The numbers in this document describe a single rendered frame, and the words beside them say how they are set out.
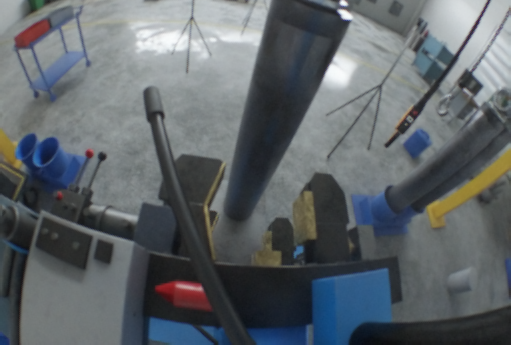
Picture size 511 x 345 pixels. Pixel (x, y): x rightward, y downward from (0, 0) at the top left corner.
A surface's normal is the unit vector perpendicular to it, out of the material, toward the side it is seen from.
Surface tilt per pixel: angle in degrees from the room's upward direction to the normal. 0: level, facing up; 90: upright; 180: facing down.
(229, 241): 0
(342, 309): 0
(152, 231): 0
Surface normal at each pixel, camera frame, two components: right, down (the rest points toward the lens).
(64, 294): 0.21, -0.58
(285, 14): -0.69, 0.49
